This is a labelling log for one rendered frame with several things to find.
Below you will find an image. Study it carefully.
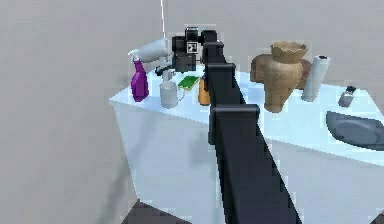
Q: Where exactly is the dark grey sink basin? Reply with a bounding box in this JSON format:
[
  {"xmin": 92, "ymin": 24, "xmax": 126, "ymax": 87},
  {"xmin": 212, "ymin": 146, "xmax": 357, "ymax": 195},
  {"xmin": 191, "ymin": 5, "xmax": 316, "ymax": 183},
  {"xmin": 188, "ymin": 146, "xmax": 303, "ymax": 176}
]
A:
[{"xmin": 325, "ymin": 110, "xmax": 384, "ymax": 152}]

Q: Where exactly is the white paper towel roll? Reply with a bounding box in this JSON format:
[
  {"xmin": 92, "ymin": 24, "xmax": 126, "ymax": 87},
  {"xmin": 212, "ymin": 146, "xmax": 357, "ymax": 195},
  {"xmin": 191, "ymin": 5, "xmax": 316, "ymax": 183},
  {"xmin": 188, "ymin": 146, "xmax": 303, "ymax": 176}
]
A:
[{"xmin": 301, "ymin": 54, "xmax": 332, "ymax": 103}]

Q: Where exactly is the tan brown vase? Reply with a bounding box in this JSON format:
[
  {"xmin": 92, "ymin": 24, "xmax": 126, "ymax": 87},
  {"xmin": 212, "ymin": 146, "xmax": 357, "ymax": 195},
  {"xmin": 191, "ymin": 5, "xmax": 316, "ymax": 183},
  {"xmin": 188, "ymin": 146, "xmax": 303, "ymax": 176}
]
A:
[{"xmin": 262, "ymin": 40, "xmax": 309, "ymax": 114}]

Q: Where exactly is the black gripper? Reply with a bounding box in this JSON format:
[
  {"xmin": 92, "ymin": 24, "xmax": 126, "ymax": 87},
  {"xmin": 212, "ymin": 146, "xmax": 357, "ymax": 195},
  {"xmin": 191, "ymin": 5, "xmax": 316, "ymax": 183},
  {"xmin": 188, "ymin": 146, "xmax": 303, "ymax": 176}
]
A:
[{"xmin": 154, "ymin": 34, "xmax": 198, "ymax": 77}]

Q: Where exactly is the purple spray bottle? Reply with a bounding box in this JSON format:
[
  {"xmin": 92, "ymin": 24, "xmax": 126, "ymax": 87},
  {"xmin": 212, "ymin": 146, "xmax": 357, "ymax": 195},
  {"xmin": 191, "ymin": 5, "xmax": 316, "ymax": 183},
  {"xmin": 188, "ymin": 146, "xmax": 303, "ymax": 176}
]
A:
[{"xmin": 128, "ymin": 49, "xmax": 150, "ymax": 103}]

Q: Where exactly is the translucent white mug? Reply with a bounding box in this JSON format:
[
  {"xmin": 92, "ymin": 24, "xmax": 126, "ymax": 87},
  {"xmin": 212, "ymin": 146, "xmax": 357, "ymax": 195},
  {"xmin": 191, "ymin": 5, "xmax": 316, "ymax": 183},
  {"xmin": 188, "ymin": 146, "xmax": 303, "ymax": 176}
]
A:
[{"xmin": 159, "ymin": 70, "xmax": 186, "ymax": 110}]

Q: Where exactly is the green flat sponge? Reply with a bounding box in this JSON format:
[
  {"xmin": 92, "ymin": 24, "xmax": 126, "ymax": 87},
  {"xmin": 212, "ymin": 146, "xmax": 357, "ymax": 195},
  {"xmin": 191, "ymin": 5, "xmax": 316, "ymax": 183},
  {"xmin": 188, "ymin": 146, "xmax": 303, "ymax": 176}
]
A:
[{"xmin": 177, "ymin": 75, "xmax": 201, "ymax": 92}]

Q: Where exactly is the orange bottle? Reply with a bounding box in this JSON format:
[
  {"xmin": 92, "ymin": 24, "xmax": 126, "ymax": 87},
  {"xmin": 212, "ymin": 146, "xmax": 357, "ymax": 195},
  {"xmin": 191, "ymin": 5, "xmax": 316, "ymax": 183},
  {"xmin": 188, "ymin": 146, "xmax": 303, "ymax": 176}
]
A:
[{"xmin": 197, "ymin": 74, "xmax": 212, "ymax": 107}]

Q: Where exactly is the white grey cone object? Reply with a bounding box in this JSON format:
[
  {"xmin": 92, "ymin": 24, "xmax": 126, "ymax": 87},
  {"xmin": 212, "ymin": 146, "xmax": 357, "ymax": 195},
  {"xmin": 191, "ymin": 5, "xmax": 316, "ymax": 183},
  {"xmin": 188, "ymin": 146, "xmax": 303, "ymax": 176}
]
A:
[{"xmin": 137, "ymin": 37, "xmax": 172, "ymax": 64}]

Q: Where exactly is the small grey shaker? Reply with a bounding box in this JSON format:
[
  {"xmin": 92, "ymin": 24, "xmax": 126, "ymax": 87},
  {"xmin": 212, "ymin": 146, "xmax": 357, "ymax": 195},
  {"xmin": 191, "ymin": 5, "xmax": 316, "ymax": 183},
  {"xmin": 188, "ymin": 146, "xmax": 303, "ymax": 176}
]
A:
[{"xmin": 337, "ymin": 85, "xmax": 357, "ymax": 109}]

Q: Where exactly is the pale blue counter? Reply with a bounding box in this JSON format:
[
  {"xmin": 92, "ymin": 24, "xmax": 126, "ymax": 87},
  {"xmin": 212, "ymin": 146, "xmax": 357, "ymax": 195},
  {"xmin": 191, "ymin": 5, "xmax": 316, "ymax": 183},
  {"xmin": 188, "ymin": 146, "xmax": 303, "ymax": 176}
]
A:
[{"xmin": 108, "ymin": 64, "xmax": 384, "ymax": 224}]

